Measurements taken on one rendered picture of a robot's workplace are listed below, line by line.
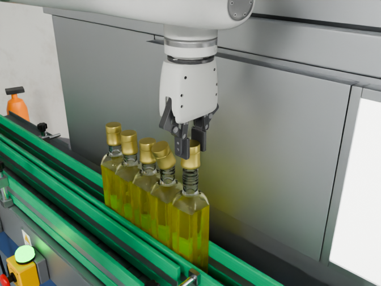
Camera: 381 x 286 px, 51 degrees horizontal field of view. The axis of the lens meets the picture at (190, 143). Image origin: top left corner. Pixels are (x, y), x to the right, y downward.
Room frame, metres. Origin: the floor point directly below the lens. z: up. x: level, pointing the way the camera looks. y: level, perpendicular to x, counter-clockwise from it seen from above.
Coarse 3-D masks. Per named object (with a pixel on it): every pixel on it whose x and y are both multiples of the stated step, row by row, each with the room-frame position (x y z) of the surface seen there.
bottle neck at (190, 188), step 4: (184, 172) 0.62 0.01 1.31; (188, 172) 0.62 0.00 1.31; (192, 172) 0.62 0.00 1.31; (196, 172) 0.62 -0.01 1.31; (184, 176) 0.62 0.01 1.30; (188, 176) 0.62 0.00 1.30; (192, 176) 0.62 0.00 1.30; (196, 176) 0.62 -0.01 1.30; (184, 180) 0.62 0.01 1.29; (188, 180) 0.62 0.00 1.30; (192, 180) 0.62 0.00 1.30; (196, 180) 0.62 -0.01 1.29; (184, 184) 0.62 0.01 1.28; (188, 184) 0.62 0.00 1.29; (192, 184) 0.62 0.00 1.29; (196, 184) 0.62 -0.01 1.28; (184, 188) 0.62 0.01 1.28; (188, 188) 0.62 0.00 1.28; (192, 188) 0.62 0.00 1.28; (196, 188) 0.62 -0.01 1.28; (184, 192) 0.62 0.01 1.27; (188, 192) 0.62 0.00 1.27; (192, 192) 0.62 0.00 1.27; (196, 192) 0.62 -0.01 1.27
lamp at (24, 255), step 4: (20, 248) 0.75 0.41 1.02; (24, 248) 0.75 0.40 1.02; (28, 248) 0.75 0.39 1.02; (32, 248) 0.76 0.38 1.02; (16, 252) 0.74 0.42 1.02; (20, 252) 0.74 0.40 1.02; (24, 252) 0.74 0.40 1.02; (28, 252) 0.74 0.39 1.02; (32, 252) 0.75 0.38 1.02; (16, 256) 0.73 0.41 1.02; (20, 256) 0.73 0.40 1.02; (24, 256) 0.73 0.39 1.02; (28, 256) 0.74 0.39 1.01; (32, 256) 0.74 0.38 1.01; (16, 260) 0.73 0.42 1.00; (20, 260) 0.73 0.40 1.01; (24, 260) 0.73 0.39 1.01; (28, 260) 0.73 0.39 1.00; (32, 260) 0.74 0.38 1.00; (20, 264) 0.73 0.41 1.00
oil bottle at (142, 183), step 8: (136, 176) 0.70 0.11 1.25; (144, 176) 0.69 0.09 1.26; (152, 176) 0.69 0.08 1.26; (136, 184) 0.70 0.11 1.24; (144, 184) 0.68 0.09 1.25; (152, 184) 0.68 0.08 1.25; (136, 192) 0.70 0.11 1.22; (144, 192) 0.68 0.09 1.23; (136, 200) 0.70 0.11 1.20; (144, 200) 0.68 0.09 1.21; (136, 208) 0.70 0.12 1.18; (144, 208) 0.68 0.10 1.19; (136, 216) 0.70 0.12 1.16; (144, 216) 0.68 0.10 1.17; (136, 224) 0.70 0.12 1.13; (144, 224) 0.68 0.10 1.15
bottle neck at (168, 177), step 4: (172, 168) 0.66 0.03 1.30; (160, 172) 0.66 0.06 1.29; (164, 172) 0.65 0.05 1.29; (168, 172) 0.65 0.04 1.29; (172, 172) 0.66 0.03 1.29; (160, 176) 0.66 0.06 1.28; (164, 176) 0.66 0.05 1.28; (168, 176) 0.66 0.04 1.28; (172, 176) 0.66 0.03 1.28; (160, 180) 0.66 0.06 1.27; (164, 180) 0.66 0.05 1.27; (168, 180) 0.66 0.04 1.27; (172, 180) 0.66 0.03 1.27; (168, 184) 0.65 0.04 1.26
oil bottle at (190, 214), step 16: (176, 208) 0.62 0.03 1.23; (192, 208) 0.60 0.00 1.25; (208, 208) 0.63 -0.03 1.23; (176, 224) 0.62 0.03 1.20; (192, 224) 0.60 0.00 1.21; (208, 224) 0.63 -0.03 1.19; (176, 240) 0.62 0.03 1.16; (192, 240) 0.60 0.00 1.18; (208, 240) 0.63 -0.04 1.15; (192, 256) 0.60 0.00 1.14
